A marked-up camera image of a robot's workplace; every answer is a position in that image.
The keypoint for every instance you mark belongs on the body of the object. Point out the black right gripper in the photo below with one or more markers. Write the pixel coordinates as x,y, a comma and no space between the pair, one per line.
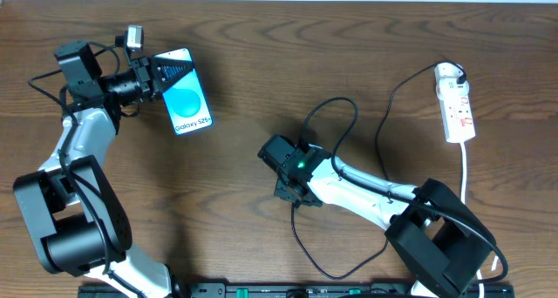
289,191

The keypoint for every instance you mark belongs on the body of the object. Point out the white power strip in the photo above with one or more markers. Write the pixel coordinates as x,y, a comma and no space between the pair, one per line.
452,90

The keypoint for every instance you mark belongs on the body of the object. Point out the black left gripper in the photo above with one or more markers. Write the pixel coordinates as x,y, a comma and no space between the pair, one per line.
145,77

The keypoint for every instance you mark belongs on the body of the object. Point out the blue Galaxy smartphone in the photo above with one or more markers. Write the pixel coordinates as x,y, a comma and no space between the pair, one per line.
186,103

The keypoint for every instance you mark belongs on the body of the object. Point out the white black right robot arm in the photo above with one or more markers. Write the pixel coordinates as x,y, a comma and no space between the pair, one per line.
434,233

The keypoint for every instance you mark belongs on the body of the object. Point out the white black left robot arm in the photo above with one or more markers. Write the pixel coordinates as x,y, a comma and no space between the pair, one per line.
76,223

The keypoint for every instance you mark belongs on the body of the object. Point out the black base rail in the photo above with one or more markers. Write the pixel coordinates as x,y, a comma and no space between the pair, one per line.
222,290

